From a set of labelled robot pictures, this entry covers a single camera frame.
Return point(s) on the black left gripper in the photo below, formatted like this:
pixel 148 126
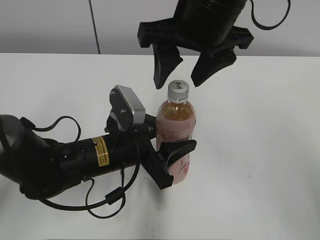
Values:
pixel 126 148

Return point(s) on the white bottle cap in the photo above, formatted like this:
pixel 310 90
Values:
pixel 178 91

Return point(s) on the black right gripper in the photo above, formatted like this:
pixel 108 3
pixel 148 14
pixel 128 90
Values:
pixel 165 36

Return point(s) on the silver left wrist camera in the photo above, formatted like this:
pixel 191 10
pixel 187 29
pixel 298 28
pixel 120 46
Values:
pixel 126 108

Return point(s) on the pink label oolong tea bottle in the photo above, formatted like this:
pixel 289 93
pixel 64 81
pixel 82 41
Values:
pixel 175 122

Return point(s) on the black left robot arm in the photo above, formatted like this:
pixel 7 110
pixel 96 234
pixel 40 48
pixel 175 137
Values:
pixel 44 168

